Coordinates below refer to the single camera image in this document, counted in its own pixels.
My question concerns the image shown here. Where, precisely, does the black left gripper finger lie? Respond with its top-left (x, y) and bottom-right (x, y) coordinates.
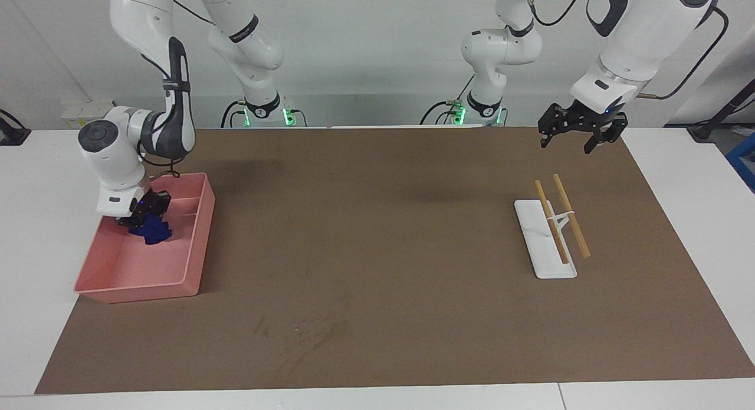
top-left (538, 103), bottom-right (561, 149)
top-left (584, 118), bottom-right (629, 155)

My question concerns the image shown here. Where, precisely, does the blue towel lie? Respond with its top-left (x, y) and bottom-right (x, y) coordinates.
top-left (129, 214), bottom-right (173, 245)

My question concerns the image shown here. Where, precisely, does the pink plastic bin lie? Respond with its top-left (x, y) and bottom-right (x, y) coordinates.
top-left (74, 172), bottom-right (216, 304)

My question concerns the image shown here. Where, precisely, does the wooden rod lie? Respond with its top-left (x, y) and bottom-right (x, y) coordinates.
top-left (553, 174), bottom-right (590, 258)
top-left (535, 180), bottom-right (569, 264)

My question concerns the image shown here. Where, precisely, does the black stand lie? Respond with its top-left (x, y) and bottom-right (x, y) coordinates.
top-left (687, 80), bottom-right (755, 142)

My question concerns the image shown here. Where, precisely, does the white rack base tray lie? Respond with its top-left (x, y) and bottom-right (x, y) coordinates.
top-left (514, 199), bottom-right (577, 280)

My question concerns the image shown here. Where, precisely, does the brown table mat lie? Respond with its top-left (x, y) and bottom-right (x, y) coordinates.
top-left (34, 127), bottom-right (755, 395)

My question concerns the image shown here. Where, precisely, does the black base cable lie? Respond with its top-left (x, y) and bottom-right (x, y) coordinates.
top-left (420, 74), bottom-right (472, 126)
top-left (221, 100), bottom-right (245, 127)

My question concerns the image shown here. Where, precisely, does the white wall outlet box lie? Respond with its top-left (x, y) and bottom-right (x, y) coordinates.
top-left (62, 100), bottom-right (126, 129)

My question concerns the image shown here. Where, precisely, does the blue frame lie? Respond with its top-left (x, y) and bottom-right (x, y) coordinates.
top-left (726, 133), bottom-right (755, 192)

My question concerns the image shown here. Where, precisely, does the black clamp mount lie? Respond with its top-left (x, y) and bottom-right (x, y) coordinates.
top-left (0, 109), bottom-right (31, 146)

